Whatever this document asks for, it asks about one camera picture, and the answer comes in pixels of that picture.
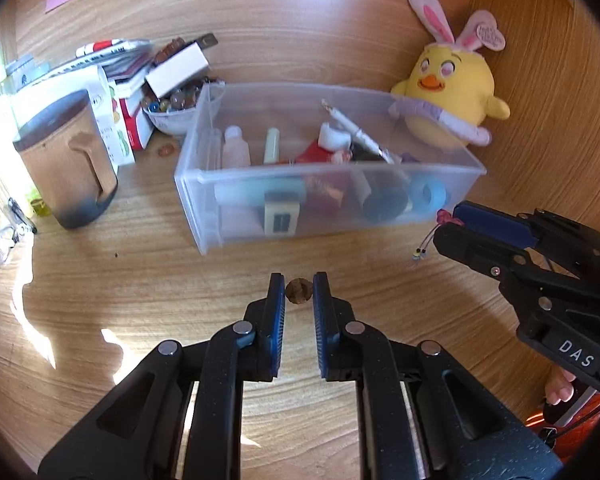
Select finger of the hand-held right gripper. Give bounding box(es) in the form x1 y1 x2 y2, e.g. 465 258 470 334
432 221 531 286
452 201 542 250

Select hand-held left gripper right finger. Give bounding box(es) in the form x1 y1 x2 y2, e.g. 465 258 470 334
312 271 563 480

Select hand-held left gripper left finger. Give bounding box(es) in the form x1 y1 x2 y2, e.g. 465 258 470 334
37 272 287 480

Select pink flower charm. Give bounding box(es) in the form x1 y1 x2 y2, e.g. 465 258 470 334
411 208 454 262

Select blue tape roll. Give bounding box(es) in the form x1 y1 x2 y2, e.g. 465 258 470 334
406 176 447 214

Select clear plastic storage box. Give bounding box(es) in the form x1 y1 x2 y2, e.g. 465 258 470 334
174 82 487 256

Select small cream box black buttons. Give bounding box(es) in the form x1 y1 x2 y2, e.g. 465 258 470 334
263 201 301 236

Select white cream tube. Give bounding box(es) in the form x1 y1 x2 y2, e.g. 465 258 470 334
215 180 307 207

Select red packet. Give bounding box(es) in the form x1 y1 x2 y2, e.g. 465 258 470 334
295 140 352 212

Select white cosmetic pen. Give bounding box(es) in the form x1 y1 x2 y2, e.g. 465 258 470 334
321 99 397 165

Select green lip balm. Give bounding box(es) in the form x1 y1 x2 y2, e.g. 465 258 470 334
263 127 283 165

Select small pink clear bottle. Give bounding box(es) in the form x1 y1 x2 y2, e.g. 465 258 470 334
222 126 251 169

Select white bandage roll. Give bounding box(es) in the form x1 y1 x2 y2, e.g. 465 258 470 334
319 122 352 152

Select person's right forearm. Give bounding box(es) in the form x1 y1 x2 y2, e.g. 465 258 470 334
524 389 600 463

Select person's right hand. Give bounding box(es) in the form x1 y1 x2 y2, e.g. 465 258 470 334
545 366 579 407

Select yellow chick plush toy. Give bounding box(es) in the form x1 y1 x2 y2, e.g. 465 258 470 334
391 0 511 150

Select ceramic bowl of beads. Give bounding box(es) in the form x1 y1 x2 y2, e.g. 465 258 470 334
141 80 203 137

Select red white box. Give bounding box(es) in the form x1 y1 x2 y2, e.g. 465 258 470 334
112 95 154 152

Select white carton green print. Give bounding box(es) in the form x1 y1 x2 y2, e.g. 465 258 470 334
86 65 137 167

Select brown ceramic mug with lid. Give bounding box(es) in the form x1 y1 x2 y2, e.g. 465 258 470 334
12 89 119 231

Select white rectangular box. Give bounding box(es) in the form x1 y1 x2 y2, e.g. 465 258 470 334
145 41 210 98

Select metal clip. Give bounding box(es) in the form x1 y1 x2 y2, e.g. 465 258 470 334
7 196 39 235

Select stack of books and papers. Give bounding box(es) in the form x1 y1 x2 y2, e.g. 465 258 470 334
5 37 156 98

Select red white marker pen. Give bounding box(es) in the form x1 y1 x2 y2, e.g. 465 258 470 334
75 39 149 59

